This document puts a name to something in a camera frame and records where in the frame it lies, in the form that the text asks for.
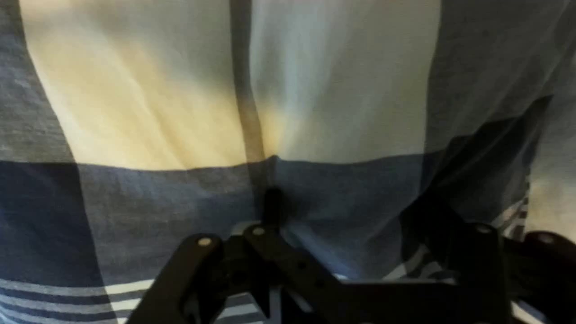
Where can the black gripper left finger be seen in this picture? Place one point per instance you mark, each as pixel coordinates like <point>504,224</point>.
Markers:
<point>198,277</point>

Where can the plaid pillow with ruffled edge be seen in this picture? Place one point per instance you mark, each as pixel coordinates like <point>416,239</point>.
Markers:
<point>299,120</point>

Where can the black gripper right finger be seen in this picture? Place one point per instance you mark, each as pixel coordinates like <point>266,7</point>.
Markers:
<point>479,271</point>

